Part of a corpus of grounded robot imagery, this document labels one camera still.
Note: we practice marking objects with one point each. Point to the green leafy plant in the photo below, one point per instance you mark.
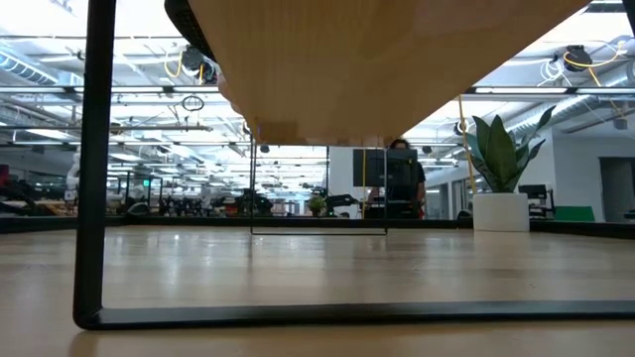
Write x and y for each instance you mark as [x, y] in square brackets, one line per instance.
[498, 149]

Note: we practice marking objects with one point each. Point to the black table edge rail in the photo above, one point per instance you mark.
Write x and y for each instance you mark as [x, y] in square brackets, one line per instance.
[198, 221]

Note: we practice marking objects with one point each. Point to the black wall monitor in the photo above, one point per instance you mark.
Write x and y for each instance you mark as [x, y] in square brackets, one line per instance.
[377, 168]

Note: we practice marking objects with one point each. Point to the grey door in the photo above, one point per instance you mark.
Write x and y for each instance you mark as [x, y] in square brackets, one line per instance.
[617, 188]

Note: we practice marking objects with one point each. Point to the black background robot arm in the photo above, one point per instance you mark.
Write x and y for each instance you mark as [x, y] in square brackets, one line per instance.
[342, 201]
[253, 203]

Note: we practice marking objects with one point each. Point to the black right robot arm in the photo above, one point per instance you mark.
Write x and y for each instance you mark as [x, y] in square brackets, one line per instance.
[632, 12]

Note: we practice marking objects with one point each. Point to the light wooden shelf board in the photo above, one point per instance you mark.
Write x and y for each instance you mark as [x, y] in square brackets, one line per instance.
[372, 69]

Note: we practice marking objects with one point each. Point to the small background potted plant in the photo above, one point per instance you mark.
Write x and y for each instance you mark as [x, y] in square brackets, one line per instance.
[317, 204]

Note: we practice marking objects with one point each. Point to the person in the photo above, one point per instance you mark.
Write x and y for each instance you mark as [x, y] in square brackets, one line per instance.
[400, 144]

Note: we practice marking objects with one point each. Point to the green background panel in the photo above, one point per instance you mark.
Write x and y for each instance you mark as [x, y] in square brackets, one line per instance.
[575, 214]

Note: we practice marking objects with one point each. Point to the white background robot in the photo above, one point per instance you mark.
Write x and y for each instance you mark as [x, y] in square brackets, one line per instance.
[71, 173]

